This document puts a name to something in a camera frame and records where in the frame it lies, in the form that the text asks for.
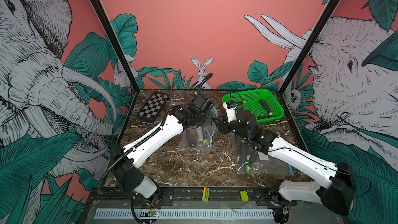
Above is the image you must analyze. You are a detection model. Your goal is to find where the clear zip bag blue zipper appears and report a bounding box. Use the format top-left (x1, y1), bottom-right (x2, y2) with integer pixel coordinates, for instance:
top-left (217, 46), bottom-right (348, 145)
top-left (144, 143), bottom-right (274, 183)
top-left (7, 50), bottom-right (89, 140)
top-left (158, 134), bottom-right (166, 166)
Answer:
top-left (232, 135), bottom-right (294, 176)

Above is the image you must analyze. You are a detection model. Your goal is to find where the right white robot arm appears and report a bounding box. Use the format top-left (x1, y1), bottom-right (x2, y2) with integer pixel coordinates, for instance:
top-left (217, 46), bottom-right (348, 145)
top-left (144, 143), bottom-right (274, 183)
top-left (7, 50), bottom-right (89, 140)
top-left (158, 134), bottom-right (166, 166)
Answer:
top-left (213, 109), bottom-right (356, 216)

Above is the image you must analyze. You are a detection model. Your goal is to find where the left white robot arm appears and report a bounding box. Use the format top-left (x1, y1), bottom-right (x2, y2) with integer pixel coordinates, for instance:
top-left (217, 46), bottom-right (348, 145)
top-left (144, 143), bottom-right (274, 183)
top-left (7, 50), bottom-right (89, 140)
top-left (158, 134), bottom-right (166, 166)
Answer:
top-left (109, 93), bottom-right (213, 201)

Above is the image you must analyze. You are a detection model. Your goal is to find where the eggplant in basket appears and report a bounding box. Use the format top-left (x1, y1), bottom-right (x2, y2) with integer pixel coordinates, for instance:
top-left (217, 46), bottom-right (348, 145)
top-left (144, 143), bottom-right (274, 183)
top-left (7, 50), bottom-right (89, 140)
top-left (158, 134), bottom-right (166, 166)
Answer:
top-left (260, 100), bottom-right (273, 118)

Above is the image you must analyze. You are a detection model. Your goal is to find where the green plastic basket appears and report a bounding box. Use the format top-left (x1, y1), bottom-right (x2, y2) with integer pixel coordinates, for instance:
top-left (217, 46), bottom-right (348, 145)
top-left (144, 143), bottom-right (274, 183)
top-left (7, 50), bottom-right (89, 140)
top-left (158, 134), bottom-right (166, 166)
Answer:
top-left (222, 89), bottom-right (285, 124)

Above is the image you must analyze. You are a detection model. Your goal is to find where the black white checkerboard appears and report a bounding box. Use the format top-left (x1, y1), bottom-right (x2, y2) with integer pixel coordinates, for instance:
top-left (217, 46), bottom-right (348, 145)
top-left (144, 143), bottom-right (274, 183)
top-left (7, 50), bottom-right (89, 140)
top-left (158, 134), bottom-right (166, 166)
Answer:
top-left (137, 92), bottom-right (169, 123)

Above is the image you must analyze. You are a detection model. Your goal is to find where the green small block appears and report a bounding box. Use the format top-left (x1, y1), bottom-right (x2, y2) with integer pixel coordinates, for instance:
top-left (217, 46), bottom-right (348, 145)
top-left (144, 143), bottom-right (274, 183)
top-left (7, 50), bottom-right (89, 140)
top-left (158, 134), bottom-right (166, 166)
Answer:
top-left (240, 190), bottom-right (249, 202)

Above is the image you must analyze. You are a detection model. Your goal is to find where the striped colour block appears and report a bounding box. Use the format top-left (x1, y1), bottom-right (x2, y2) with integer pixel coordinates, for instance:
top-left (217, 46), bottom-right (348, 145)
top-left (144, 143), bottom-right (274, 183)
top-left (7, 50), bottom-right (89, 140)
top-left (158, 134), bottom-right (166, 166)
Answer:
top-left (202, 187), bottom-right (210, 202)

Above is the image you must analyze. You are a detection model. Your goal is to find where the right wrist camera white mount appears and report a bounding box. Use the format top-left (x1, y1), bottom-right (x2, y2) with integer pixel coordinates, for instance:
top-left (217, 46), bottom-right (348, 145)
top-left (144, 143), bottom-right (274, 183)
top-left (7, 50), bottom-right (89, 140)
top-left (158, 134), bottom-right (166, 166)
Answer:
top-left (223, 100), bottom-right (245, 122)

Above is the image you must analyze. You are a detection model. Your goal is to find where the left black corrugated cable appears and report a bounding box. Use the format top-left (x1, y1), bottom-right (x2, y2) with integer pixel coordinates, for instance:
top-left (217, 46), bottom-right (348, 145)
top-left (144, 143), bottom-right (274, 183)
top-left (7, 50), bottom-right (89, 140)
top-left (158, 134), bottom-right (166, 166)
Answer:
top-left (96, 73), bottom-right (214, 196)

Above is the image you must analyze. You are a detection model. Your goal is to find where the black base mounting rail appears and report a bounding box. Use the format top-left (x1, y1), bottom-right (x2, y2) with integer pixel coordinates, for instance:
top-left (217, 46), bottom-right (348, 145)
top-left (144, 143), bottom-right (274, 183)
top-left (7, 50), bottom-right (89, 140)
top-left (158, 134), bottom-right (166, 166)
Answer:
top-left (88, 186), bottom-right (297, 208)

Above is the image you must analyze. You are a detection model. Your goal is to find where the white perforated rail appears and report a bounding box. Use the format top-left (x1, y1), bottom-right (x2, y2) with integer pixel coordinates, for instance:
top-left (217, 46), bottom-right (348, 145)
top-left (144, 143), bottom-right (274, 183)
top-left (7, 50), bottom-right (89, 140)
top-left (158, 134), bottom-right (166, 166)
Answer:
top-left (93, 208), bottom-right (274, 220)

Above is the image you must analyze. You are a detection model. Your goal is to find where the right black frame post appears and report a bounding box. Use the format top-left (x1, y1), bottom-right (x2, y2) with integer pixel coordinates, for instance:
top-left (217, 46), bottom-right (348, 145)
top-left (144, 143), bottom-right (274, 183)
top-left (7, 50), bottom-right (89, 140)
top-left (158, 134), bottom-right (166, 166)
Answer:
top-left (278, 0), bottom-right (341, 94)

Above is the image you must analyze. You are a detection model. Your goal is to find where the black frame post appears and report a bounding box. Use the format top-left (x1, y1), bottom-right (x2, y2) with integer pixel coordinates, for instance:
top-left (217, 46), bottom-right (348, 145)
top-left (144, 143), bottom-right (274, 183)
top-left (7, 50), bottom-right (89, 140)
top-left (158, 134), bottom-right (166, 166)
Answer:
top-left (278, 0), bottom-right (341, 94)
top-left (90, 0), bottom-right (140, 93)

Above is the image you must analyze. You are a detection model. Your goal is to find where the left black frame post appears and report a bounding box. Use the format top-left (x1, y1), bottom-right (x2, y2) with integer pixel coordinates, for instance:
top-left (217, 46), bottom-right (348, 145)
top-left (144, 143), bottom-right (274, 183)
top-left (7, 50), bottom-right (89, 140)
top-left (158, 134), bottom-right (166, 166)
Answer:
top-left (90, 0), bottom-right (140, 93)

